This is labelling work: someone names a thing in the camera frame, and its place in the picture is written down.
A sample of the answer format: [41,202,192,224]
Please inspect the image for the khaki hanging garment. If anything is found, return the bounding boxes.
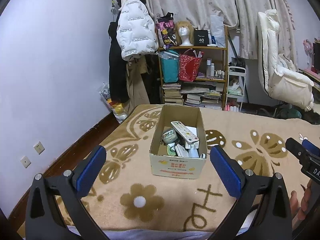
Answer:
[125,55,150,113]

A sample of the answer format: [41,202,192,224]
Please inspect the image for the red patterned gift bag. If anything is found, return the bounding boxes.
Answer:
[178,49,203,82]

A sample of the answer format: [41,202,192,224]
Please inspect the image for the cream padded chair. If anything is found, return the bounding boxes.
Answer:
[257,9,315,112]

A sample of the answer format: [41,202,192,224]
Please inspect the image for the white puffer jacket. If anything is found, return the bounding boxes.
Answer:
[116,0,158,61]

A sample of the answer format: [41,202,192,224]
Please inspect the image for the white charger adapter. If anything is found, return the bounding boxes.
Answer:
[175,144,188,157]

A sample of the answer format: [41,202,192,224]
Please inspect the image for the person's right hand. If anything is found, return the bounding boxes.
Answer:
[290,180,313,220]

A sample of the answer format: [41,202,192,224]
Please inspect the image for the green bag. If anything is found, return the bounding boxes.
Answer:
[272,104,303,119]

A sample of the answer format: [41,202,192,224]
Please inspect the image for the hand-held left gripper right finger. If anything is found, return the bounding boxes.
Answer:
[209,145,293,240]

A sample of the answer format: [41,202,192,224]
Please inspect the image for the mannequin head with blond wig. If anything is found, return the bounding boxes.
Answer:
[175,21,196,47]

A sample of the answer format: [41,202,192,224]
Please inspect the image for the pink desk fan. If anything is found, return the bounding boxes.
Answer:
[302,39,314,55]

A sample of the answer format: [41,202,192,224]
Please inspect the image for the black box with white print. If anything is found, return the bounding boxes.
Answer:
[194,29,209,47]

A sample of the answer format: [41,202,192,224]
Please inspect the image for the teal bag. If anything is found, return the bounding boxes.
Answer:
[159,50,180,83]

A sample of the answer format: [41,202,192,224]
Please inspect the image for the black purple printed bag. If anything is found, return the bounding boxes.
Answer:
[155,12,178,49]

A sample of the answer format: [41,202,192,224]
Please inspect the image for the clear plastic bag with packets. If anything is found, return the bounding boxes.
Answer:
[98,82,129,123]

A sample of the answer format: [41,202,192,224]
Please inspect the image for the pile of books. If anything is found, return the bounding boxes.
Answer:
[162,82,184,105]

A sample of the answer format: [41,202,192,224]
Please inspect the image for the lilac bed sheet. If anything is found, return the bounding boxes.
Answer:
[67,224,240,240]

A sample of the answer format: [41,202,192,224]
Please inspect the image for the white rolling cart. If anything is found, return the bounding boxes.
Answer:
[226,66,248,112]

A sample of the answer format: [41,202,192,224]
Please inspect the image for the white remote control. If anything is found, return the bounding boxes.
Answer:
[171,121,200,145]

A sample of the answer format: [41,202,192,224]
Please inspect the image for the wooden shelf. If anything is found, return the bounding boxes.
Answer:
[157,25,229,110]

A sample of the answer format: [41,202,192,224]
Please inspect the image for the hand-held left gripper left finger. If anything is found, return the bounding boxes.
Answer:
[25,145,108,240]

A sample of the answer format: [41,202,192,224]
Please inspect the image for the black hanging coat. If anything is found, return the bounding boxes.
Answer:
[108,21,130,103]

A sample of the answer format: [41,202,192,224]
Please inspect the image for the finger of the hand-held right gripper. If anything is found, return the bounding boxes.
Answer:
[285,137,312,165]
[301,139,320,157]

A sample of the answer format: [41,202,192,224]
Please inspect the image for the beige printed blanket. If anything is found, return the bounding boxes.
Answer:
[24,104,320,233]

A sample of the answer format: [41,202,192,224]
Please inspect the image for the round cartoon printed case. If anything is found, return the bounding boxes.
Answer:
[162,129,178,145]

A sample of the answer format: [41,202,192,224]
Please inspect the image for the cardboard box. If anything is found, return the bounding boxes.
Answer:
[149,104,207,180]

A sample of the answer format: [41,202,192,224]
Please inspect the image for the white plastic bag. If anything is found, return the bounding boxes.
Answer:
[209,15,227,48]

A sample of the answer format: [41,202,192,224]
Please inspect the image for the pile of magazines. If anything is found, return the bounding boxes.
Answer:
[181,81,224,109]

